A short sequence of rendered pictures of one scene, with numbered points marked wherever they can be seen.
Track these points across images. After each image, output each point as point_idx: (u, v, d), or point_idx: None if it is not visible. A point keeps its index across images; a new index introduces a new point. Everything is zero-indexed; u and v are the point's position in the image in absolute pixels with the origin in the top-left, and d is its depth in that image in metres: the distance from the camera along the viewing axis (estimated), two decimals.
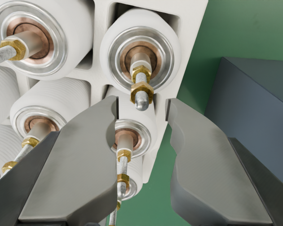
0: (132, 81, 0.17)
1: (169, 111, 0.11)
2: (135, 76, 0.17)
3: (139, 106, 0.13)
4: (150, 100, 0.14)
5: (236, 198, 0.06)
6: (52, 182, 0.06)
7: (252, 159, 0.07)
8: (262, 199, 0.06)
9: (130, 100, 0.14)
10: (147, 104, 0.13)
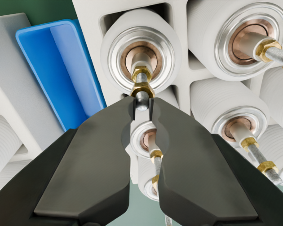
0: (144, 68, 0.16)
1: (152, 110, 0.11)
2: (146, 75, 0.17)
3: (143, 104, 0.12)
4: (129, 94, 0.14)
5: (222, 195, 0.06)
6: (67, 178, 0.06)
7: (235, 154, 0.07)
8: (247, 193, 0.06)
9: (147, 87, 0.13)
10: None
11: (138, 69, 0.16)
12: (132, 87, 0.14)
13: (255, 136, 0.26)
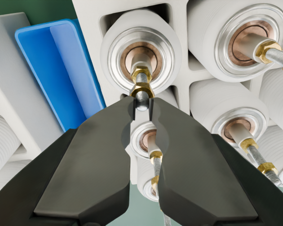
0: (131, 78, 0.17)
1: (152, 110, 0.11)
2: (137, 74, 0.17)
3: (140, 106, 0.12)
4: None
5: (222, 195, 0.06)
6: (67, 178, 0.06)
7: (235, 154, 0.07)
8: (247, 193, 0.06)
9: (130, 96, 0.14)
10: (145, 106, 0.13)
11: (134, 83, 0.17)
12: None
13: (255, 137, 0.26)
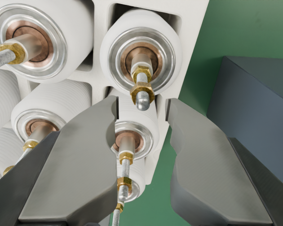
0: None
1: (169, 111, 0.11)
2: None
3: (143, 107, 0.13)
4: (151, 84, 0.14)
5: (236, 198, 0.06)
6: (52, 182, 0.06)
7: (252, 159, 0.07)
8: (262, 199, 0.06)
9: None
10: (147, 96, 0.13)
11: (150, 80, 0.17)
12: (152, 89, 0.14)
13: None
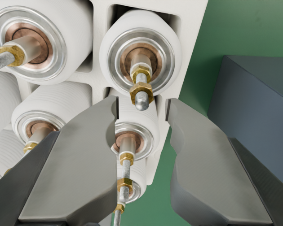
0: (148, 71, 0.17)
1: (169, 111, 0.11)
2: (147, 77, 0.17)
3: (143, 104, 0.13)
4: (130, 89, 0.14)
5: (236, 198, 0.06)
6: (52, 182, 0.06)
7: (252, 159, 0.07)
8: (262, 199, 0.06)
9: (150, 90, 0.13)
10: (135, 99, 0.13)
11: (141, 68, 0.16)
12: (135, 84, 0.14)
13: None
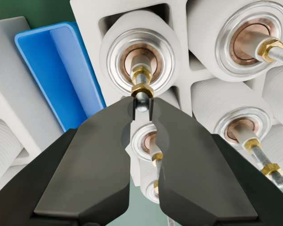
0: None
1: (152, 110, 0.11)
2: None
3: (142, 108, 0.13)
4: (153, 90, 0.14)
5: (222, 195, 0.06)
6: (67, 178, 0.06)
7: (235, 154, 0.07)
8: (247, 193, 0.06)
9: None
10: (148, 100, 0.13)
11: (147, 84, 0.17)
12: (152, 95, 0.14)
13: (259, 137, 0.26)
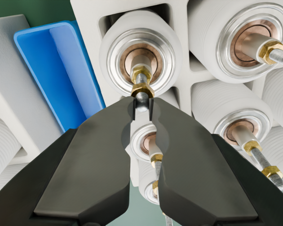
0: (150, 75, 0.17)
1: (152, 110, 0.11)
2: (146, 80, 0.17)
3: (144, 106, 0.12)
4: (133, 86, 0.14)
5: (222, 195, 0.06)
6: (67, 178, 0.06)
7: (235, 154, 0.07)
8: (247, 193, 0.06)
9: (153, 95, 0.14)
10: (137, 97, 0.13)
11: (145, 70, 0.16)
12: (140, 83, 0.14)
13: (258, 139, 0.26)
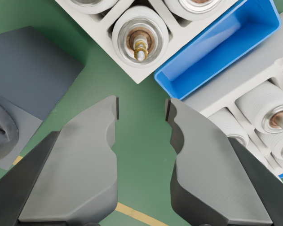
0: (146, 44, 0.27)
1: (169, 111, 0.11)
2: None
3: (141, 57, 0.23)
4: (134, 48, 0.24)
5: (236, 198, 0.06)
6: (52, 182, 0.06)
7: (252, 159, 0.07)
8: (262, 199, 0.06)
9: (147, 52, 0.24)
10: (137, 53, 0.23)
11: (142, 41, 0.26)
12: (139, 46, 0.24)
13: None
